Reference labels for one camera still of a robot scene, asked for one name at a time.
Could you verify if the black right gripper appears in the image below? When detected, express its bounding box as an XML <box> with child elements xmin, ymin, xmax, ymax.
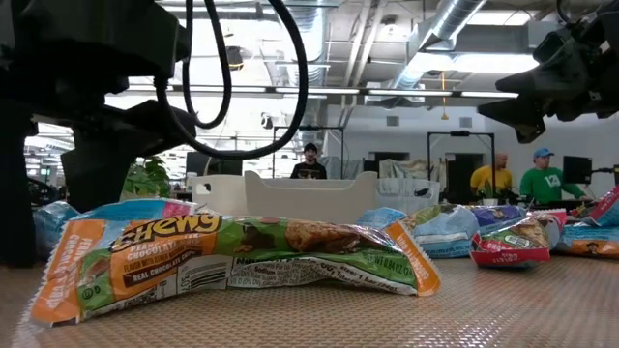
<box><xmin>477</xmin><ymin>14</ymin><xmax>604</xmax><ymax>145</ymax></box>

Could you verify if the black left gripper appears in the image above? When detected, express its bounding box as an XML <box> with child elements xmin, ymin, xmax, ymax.
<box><xmin>0</xmin><ymin>0</ymin><xmax>197</xmax><ymax>214</ymax></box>

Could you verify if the blue pink granola bar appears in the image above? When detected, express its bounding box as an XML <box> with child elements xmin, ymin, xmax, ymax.
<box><xmin>79</xmin><ymin>196</ymin><xmax>200</xmax><ymax>224</ymax></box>

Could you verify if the light blue granola bar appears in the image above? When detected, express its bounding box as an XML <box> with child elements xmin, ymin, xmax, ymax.
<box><xmin>32</xmin><ymin>200</ymin><xmax>81</xmax><ymax>258</ymax></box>

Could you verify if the blue purple granola bar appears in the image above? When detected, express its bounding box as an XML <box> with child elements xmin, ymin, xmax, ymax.
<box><xmin>466</xmin><ymin>204</ymin><xmax>528</xmax><ymax>234</ymax></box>

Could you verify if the green orange Chewy granola bar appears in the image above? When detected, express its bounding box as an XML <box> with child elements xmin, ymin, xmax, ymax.
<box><xmin>27</xmin><ymin>212</ymin><xmax>442</xmax><ymax>329</ymax></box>

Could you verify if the red blue granola bar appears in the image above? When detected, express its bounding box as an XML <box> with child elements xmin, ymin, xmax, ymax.
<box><xmin>587</xmin><ymin>186</ymin><xmax>619</xmax><ymax>228</ymax></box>

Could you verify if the red green granola bar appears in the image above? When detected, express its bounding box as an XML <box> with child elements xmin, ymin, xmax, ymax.
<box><xmin>469</xmin><ymin>215</ymin><xmax>553</xmax><ymax>269</ymax></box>

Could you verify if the green light-blue granola bar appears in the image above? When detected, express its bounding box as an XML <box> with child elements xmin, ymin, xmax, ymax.
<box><xmin>395</xmin><ymin>202</ymin><xmax>481</xmax><ymax>260</ymax></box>

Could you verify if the small blue granola bar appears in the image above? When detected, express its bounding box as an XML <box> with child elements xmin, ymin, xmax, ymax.
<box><xmin>356</xmin><ymin>206</ymin><xmax>408</xmax><ymax>229</ymax></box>

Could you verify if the blue orange granola bar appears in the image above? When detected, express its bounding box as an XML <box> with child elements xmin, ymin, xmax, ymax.
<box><xmin>554</xmin><ymin>222</ymin><xmax>619</xmax><ymax>258</ymax></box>

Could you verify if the potted plant white pot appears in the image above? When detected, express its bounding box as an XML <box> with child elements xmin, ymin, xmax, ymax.
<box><xmin>120</xmin><ymin>155</ymin><xmax>173</xmax><ymax>200</ymax></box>

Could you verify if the black monitor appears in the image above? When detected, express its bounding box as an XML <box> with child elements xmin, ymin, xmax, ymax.
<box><xmin>562</xmin><ymin>155</ymin><xmax>594</xmax><ymax>186</ymax></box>
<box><xmin>185</xmin><ymin>150</ymin><xmax>244</xmax><ymax>177</ymax></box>

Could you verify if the person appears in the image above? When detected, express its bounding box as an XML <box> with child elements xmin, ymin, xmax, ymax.
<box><xmin>288</xmin><ymin>142</ymin><xmax>329</xmax><ymax>181</ymax></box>
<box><xmin>468</xmin><ymin>152</ymin><xmax>514</xmax><ymax>198</ymax></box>
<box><xmin>518</xmin><ymin>146</ymin><xmax>587</xmax><ymax>205</ymax></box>

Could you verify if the white plastic bin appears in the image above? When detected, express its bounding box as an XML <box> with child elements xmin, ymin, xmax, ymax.
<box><xmin>190</xmin><ymin>173</ymin><xmax>249</xmax><ymax>218</ymax></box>

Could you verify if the black ceiling lamp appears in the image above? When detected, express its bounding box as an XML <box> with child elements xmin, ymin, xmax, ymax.
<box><xmin>224</xmin><ymin>45</ymin><xmax>246</xmax><ymax>73</ymax></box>

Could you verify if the white cloth pile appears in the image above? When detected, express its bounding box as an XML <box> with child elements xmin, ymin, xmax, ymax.
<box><xmin>378</xmin><ymin>158</ymin><xmax>447</xmax><ymax>190</ymax></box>
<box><xmin>318</xmin><ymin>154</ymin><xmax>365</xmax><ymax>181</ymax></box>

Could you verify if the clear plastic bin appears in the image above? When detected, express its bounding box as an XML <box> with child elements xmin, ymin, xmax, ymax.
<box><xmin>375</xmin><ymin>177</ymin><xmax>442</xmax><ymax>217</ymax></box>

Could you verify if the grey plastic bin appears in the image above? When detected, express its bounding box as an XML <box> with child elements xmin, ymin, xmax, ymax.
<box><xmin>243</xmin><ymin>169</ymin><xmax>379</xmax><ymax>224</ymax></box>

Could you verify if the tan mat black border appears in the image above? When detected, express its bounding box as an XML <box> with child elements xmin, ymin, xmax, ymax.
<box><xmin>0</xmin><ymin>254</ymin><xmax>619</xmax><ymax>348</ymax></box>

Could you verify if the black metal frame stand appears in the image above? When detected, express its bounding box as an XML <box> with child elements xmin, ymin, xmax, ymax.
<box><xmin>427</xmin><ymin>130</ymin><xmax>497</xmax><ymax>204</ymax></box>
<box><xmin>272</xmin><ymin>125</ymin><xmax>345</xmax><ymax>180</ymax></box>

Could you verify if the yellow hanging cord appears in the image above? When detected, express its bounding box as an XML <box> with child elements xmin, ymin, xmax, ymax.
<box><xmin>438</xmin><ymin>71</ymin><xmax>450</xmax><ymax>122</ymax></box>

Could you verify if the silver ceiling duct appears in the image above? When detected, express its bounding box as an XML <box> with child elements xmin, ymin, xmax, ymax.
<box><xmin>386</xmin><ymin>0</ymin><xmax>487</xmax><ymax>93</ymax></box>

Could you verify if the black cable loop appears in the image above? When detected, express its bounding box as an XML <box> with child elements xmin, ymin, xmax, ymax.
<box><xmin>181</xmin><ymin>0</ymin><xmax>234</xmax><ymax>131</ymax></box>

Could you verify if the thick black cable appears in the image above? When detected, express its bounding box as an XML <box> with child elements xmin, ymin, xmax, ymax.
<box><xmin>153</xmin><ymin>0</ymin><xmax>310</xmax><ymax>161</ymax></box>

